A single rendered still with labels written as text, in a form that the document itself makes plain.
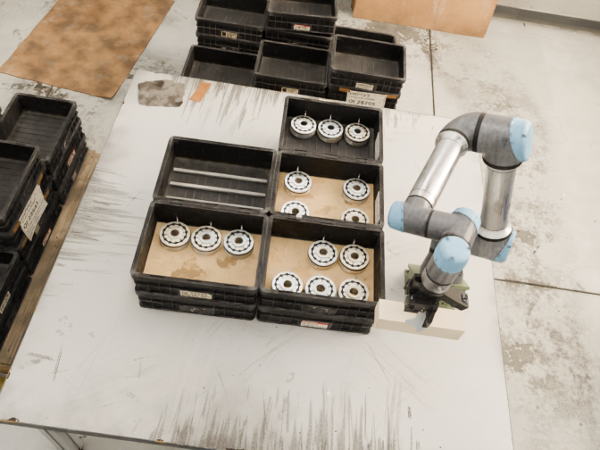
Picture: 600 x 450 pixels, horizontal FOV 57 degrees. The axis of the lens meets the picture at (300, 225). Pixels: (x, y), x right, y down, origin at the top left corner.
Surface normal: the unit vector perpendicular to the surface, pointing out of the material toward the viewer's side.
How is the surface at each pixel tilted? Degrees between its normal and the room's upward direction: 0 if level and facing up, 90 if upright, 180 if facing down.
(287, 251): 0
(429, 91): 0
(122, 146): 0
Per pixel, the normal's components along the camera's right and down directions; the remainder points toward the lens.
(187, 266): 0.11, -0.57
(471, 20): -0.06, 0.61
